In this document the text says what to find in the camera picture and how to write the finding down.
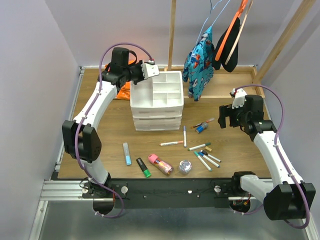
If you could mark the blue grey stamp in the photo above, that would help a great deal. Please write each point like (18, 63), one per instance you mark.
(201, 128)

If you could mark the blue patterned shirt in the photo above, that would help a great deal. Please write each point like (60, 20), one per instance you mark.
(197, 69)

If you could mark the black capped white marker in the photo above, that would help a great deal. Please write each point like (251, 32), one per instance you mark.
(211, 156)

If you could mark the blue capped white marker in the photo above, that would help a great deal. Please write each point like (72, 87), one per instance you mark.
(209, 159)

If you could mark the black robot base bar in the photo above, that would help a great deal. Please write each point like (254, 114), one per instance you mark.
(169, 193)

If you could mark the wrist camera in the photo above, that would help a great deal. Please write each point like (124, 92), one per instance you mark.
(149, 69)
(238, 96)

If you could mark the teal capped white marker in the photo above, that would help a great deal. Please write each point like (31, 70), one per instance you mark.
(202, 161)

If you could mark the light blue highlighter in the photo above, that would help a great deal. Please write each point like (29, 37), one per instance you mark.
(127, 156)

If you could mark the wooden hanger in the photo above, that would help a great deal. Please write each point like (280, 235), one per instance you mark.
(239, 33)

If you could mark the clear jar of paperclips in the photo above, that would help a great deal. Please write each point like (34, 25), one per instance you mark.
(185, 167)

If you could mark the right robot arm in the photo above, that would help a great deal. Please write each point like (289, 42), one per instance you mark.
(289, 197)

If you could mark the green capped white marker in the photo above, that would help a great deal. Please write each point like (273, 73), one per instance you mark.
(199, 146)

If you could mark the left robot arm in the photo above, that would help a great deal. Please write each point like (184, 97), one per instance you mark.
(80, 137)

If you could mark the purple capped white marker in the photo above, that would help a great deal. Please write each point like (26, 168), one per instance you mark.
(184, 136)

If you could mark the orange tie-dye cloth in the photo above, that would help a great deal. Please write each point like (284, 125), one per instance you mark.
(124, 93)

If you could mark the orange red pen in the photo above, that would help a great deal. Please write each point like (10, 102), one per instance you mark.
(199, 124)

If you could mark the peach capped white marker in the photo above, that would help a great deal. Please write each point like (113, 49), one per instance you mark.
(171, 143)

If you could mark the white plastic drawer organizer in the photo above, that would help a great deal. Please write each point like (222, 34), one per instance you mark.
(157, 103)

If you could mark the pink capped pen tube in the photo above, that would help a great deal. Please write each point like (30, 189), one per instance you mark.
(160, 164)

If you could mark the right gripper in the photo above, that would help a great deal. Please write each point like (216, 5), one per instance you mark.
(226, 111)

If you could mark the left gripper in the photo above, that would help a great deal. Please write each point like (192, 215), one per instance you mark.
(138, 64)

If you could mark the wooden clothes rack frame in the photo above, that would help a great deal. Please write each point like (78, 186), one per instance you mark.
(268, 28)

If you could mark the orange hanger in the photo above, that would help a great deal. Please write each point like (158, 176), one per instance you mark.
(240, 10)

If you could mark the black green highlighter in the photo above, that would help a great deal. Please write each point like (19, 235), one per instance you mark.
(143, 168)

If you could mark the black garment on hanger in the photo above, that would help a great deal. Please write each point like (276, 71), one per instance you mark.
(233, 61)

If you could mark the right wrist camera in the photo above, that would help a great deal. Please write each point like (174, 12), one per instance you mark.
(238, 96)

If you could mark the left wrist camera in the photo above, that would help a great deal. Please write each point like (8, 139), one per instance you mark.
(149, 69)

